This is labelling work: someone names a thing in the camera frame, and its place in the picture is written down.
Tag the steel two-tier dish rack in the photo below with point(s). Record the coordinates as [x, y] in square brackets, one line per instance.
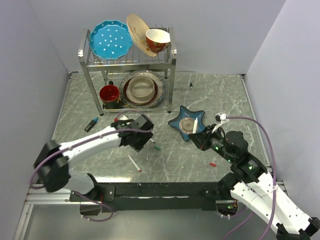
[116, 69]

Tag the ornate grey rimmed plate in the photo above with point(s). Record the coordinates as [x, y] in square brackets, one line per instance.
[146, 73]

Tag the black blue highlighter marker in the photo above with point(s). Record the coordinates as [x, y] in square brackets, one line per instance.
[91, 124]

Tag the dark red plate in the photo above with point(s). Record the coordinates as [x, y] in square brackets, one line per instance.
[136, 102]

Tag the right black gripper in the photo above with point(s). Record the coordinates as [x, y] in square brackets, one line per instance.
[199, 139]

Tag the beige ceramic bowl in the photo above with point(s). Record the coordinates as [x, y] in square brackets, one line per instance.
[141, 88]

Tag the blue polka dot plate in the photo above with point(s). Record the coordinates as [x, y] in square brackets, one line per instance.
[110, 40]

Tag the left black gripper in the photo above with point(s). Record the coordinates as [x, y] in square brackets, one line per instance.
[139, 145]

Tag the blue star-shaped dish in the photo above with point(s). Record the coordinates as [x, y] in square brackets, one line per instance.
[184, 122]

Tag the white pen with green tip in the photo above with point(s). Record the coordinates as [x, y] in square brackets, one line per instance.
[195, 125]

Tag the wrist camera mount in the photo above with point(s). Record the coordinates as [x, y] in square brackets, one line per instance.
[121, 118]
[221, 118]

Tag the cream floral plate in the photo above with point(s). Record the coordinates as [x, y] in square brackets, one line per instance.
[137, 29]

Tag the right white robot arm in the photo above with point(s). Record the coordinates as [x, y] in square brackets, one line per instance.
[250, 183]

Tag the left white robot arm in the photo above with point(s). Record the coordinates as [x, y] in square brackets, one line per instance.
[55, 161]

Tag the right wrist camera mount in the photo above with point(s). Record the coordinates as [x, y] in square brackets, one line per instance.
[221, 118]

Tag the white pen with red tip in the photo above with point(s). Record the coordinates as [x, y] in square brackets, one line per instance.
[135, 164]

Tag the red floral bowl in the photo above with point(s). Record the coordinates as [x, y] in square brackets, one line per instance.
[157, 40]

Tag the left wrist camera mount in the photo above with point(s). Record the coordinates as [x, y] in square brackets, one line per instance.
[121, 118]

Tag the black base bar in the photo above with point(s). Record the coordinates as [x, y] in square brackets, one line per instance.
[131, 196]

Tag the red and black mug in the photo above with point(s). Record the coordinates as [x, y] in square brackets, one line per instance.
[110, 96]

